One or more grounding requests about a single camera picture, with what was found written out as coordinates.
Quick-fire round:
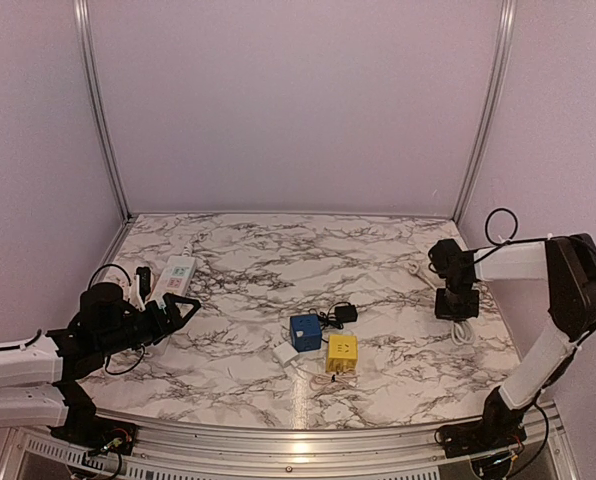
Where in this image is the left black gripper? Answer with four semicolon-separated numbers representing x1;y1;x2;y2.
97;293;201;358

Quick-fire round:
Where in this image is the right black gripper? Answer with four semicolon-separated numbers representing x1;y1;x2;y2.
436;278;480;321

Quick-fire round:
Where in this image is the white multicolour power strip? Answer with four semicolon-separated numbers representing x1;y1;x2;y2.
150;255;196;309

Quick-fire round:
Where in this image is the white usb charger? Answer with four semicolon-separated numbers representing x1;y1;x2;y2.
272;342;299;367

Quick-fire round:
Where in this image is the blue cube socket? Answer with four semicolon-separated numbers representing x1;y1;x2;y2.
289;314;322;353

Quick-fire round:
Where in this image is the black power adapter with cable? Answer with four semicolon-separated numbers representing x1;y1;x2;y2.
316;302;358;330

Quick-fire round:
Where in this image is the yellow cube socket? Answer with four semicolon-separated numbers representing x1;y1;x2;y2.
325;334;358;374

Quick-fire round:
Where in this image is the teal power strip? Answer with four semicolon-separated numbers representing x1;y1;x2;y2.
407;263;475;346

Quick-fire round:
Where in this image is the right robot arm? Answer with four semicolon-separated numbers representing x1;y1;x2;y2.
428;231;596;448

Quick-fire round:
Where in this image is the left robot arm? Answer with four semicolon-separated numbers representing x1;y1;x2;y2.
0;282;201;445

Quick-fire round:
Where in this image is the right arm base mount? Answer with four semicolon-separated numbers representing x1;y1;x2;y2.
434;420;527;458

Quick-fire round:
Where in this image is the front aluminium rail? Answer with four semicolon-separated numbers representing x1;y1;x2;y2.
0;394;579;480

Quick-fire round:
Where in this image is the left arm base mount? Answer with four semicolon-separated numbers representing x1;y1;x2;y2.
50;415;138;456

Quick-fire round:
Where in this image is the pink usb cable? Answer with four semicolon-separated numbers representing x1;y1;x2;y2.
307;367;362;391

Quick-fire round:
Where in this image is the right aluminium frame post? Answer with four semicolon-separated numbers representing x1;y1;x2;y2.
452;0;517;224

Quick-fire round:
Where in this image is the aluminium frame post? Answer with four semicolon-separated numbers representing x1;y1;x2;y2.
73;0;132;223
452;0;517;224

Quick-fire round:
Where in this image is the left aluminium frame post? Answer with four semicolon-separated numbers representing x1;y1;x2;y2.
73;0;132;223

